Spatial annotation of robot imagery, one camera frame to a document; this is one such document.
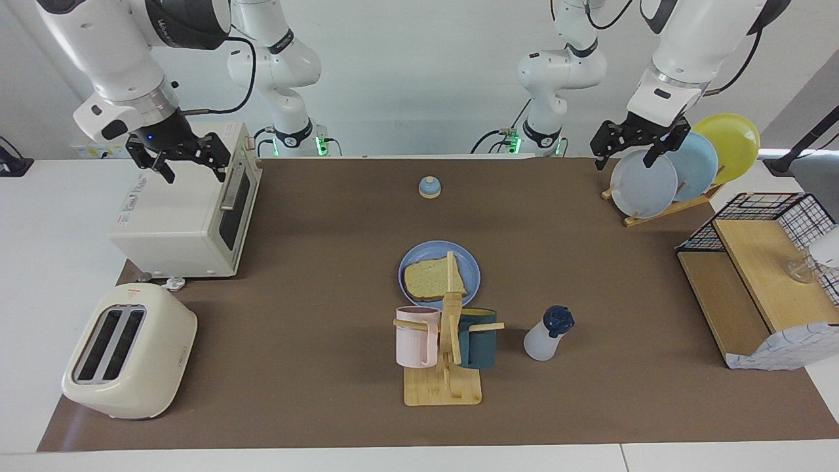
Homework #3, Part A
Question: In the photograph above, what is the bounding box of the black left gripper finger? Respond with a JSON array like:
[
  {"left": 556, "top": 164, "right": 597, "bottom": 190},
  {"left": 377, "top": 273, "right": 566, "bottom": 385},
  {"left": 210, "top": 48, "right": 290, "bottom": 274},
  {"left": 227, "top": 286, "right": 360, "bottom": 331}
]
[
  {"left": 589, "top": 119, "right": 625, "bottom": 172},
  {"left": 644, "top": 125, "right": 691, "bottom": 170}
]

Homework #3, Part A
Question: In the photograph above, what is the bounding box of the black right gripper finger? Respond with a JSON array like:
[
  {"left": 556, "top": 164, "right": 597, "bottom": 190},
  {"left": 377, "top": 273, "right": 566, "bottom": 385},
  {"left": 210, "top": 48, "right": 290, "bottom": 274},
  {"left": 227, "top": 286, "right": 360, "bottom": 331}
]
[
  {"left": 126, "top": 137, "right": 177, "bottom": 186},
  {"left": 195, "top": 132, "right": 233, "bottom": 184}
]

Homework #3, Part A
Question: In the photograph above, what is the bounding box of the translucent seasoning bottle blue cap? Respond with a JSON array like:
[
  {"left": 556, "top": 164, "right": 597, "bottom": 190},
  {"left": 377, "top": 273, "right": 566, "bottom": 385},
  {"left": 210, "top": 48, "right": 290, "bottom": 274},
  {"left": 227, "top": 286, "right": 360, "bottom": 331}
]
[{"left": 523, "top": 305, "right": 576, "bottom": 362}]

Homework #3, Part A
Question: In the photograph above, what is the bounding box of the toasted bread slice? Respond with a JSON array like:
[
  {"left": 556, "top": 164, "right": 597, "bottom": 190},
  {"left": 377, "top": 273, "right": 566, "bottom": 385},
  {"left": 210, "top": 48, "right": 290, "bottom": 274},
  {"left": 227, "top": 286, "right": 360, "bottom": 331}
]
[{"left": 403, "top": 258, "right": 467, "bottom": 302}]

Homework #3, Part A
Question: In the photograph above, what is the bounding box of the light blue plate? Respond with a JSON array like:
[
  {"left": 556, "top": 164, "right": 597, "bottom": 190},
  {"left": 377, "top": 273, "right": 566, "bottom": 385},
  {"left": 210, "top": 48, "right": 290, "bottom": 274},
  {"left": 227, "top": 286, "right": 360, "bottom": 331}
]
[{"left": 655, "top": 131, "right": 719, "bottom": 202}]

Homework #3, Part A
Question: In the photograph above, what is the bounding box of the grey plate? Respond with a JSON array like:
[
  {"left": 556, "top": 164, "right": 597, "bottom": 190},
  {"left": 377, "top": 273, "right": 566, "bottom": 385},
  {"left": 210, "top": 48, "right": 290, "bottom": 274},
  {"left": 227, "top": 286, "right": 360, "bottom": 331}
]
[{"left": 610, "top": 149, "right": 678, "bottom": 219}]

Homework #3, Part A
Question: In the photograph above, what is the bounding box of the yellow plate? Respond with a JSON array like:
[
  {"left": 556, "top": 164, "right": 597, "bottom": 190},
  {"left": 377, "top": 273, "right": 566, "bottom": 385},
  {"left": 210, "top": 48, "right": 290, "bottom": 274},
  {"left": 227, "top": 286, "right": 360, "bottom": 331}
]
[{"left": 692, "top": 113, "right": 761, "bottom": 186}]

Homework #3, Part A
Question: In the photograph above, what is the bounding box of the wooden plate rack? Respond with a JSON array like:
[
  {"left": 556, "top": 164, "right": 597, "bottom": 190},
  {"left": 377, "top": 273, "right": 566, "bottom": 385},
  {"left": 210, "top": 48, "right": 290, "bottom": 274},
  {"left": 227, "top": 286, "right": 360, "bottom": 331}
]
[{"left": 601, "top": 184, "right": 726, "bottom": 228}]

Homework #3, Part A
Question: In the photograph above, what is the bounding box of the periwinkle blue plate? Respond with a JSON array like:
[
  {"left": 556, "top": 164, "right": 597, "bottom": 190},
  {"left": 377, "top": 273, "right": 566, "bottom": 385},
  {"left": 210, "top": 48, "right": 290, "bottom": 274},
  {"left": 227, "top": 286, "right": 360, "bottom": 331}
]
[{"left": 399, "top": 241, "right": 481, "bottom": 310}]

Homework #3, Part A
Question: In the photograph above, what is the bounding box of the white toaster oven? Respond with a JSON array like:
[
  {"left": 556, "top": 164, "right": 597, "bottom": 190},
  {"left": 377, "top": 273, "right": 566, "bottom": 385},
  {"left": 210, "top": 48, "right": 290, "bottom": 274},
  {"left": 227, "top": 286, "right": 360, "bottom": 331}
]
[{"left": 108, "top": 121, "right": 263, "bottom": 279}]

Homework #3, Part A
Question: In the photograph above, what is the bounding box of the white power box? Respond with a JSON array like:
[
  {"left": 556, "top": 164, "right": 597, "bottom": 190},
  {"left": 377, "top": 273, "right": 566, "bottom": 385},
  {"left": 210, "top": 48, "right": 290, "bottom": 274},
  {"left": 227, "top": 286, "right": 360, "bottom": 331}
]
[{"left": 71, "top": 140, "right": 135, "bottom": 159}]

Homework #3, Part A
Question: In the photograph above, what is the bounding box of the black desk object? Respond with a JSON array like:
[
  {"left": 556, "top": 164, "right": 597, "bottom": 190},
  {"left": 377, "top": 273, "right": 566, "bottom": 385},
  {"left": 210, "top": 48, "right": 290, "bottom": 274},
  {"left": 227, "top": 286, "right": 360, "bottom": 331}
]
[{"left": 0, "top": 136, "right": 35, "bottom": 178}]

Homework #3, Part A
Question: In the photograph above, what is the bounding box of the clear glass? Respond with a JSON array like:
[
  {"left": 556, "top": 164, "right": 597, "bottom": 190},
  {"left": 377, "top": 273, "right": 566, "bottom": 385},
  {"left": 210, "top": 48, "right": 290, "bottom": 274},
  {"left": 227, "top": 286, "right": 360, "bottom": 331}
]
[{"left": 787, "top": 256, "right": 820, "bottom": 284}]

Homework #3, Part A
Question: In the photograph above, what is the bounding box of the cream two-slot toaster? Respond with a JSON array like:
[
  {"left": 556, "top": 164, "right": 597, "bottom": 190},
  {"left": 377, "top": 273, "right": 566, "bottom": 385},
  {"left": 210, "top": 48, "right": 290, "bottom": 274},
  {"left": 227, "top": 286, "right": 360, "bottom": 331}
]
[{"left": 62, "top": 271, "right": 198, "bottom": 420}]

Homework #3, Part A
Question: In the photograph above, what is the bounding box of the wooden box with mesh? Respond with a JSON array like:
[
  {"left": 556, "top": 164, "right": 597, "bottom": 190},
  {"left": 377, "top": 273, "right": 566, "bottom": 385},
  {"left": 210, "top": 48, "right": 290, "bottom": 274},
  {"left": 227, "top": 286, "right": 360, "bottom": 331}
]
[{"left": 726, "top": 226, "right": 839, "bottom": 371}]

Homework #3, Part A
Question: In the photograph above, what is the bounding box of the dark teal mug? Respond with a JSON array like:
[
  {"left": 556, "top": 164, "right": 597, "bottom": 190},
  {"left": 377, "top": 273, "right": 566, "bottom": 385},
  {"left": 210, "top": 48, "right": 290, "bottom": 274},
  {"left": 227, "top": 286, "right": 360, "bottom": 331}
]
[{"left": 457, "top": 308, "right": 499, "bottom": 369}]

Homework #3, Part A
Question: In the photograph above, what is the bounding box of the brown table mat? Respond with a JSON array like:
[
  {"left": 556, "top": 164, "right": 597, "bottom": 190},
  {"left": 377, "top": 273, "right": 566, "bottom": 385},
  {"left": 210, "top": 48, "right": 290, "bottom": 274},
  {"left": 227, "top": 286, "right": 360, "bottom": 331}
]
[{"left": 37, "top": 156, "right": 839, "bottom": 453}]

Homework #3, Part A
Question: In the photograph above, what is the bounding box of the pink mug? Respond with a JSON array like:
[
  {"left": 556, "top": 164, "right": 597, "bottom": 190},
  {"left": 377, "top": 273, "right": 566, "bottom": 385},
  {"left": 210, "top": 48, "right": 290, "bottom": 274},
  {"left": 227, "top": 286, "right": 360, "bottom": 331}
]
[{"left": 395, "top": 306, "right": 441, "bottom": 368}]

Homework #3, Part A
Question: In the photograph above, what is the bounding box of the wooden mug tree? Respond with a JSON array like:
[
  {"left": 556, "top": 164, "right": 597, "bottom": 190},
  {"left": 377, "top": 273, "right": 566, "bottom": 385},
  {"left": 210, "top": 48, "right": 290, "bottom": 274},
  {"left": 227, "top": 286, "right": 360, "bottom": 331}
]
[{"left": 393, "top": 251, "right": 505, "bottom": 406}]

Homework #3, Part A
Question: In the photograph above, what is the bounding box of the black base power cable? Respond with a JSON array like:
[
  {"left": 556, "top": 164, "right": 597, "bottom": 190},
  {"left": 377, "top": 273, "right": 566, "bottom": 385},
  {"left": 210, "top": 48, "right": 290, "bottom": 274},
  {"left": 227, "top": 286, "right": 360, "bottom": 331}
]
[
  {"left": 469, "top": 107, "right": 529, "bottom": 155},
  {"left": 252, "top": 125, "right": 279, "bottom": 157}
]

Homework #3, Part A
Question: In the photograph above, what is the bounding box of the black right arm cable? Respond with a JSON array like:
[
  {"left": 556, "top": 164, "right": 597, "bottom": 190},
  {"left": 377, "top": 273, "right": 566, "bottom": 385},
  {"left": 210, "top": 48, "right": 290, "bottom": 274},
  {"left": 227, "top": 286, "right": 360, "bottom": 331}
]
[{"left": 177, "top": 36, "right": 256, "bottom": 117}]

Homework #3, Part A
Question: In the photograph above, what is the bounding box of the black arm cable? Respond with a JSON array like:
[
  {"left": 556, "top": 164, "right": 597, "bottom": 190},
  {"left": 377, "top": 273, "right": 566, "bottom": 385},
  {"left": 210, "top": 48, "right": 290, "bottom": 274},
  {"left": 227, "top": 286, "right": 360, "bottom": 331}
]
[
  {"left": 177, "top": 36, "right": 256, "bottom": 117},
  {"left": 551, "top": 0, "right": 765, "bottom": 99}
]

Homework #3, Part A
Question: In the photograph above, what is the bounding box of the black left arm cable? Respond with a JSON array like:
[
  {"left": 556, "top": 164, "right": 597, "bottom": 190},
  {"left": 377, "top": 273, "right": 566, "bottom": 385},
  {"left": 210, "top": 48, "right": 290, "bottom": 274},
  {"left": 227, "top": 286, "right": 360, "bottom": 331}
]
[{"left": 551, "top": 0, "right": 765, "bottom": 99}]

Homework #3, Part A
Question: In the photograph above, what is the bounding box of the wooden shelf with wire basket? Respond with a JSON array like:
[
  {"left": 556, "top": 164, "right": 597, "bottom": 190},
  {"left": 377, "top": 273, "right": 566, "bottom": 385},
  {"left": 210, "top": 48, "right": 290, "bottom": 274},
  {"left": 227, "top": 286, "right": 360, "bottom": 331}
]
[{"left": 675, "top": 192, "right": 839, "bottom": 368}]

